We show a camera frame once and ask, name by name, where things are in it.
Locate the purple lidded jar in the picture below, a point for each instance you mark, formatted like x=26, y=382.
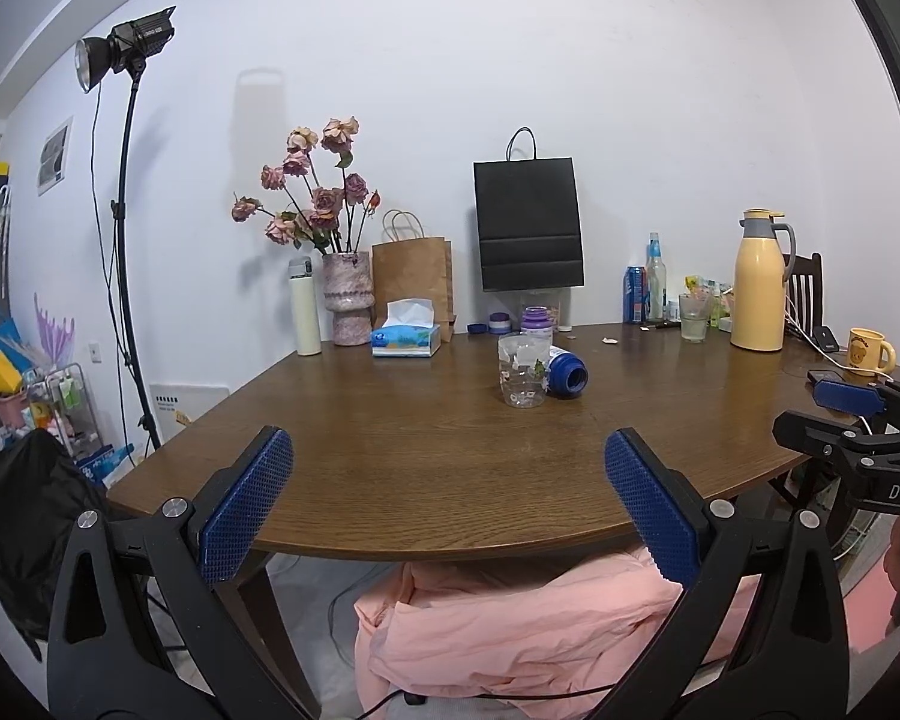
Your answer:
x=538, y=319

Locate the black charger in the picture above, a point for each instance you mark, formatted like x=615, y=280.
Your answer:
x=826, y=337

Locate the white flat box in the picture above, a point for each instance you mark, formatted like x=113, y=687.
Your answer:
x=187, y=409

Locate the clear drinking glass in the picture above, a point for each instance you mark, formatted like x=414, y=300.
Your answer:
x=694, y=319

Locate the clear floral plastic cup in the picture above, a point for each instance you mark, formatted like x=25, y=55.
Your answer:
x=521, y=375

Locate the yellow mug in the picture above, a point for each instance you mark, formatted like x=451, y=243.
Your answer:
x=866, y=352

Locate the black studio light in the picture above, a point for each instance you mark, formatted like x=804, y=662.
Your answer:
x=124, y=49

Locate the yellow thermos jug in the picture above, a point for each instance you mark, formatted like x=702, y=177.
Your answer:
x=761, y=285

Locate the blue soda can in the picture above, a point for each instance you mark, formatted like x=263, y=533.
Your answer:
x=634, y=296

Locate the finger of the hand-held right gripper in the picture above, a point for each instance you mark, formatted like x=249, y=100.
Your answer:
x=825, y=435
x=847, y=396

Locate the pink padded jacket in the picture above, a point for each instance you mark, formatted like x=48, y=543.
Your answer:
x=510, y=615

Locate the white thermos bottle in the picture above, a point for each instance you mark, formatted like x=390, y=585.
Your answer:
x=305, y=307

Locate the small purple-lidded container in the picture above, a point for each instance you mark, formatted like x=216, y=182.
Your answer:
x=500, y=322

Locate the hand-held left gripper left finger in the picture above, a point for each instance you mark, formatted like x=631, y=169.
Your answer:
x=244, y=502

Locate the dried pink rose bouquet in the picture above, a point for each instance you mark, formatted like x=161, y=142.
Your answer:
x=311, y=195

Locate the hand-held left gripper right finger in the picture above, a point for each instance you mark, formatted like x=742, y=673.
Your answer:
x=649, y=502

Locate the blue tissue box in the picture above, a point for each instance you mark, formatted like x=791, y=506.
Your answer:
x=405, y=337

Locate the wall picture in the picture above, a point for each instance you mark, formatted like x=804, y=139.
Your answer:
x=55, y=156

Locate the purple clothes hangers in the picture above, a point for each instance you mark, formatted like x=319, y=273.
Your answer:
x=54, y=326

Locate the black paper bag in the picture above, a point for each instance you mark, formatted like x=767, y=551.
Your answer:
x=529, y=225

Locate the brown paper bag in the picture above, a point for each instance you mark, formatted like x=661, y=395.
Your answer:
x=412, y=270

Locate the clear bottle with blue cap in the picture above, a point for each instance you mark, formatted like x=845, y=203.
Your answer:
x=655, y=281

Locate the dark wooden chair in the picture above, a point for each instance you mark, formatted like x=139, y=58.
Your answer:
x=804, y=292

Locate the pink speckled vase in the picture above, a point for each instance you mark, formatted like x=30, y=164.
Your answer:
x=349, y=300

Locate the black pen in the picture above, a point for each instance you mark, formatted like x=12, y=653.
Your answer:
x=664, y=325

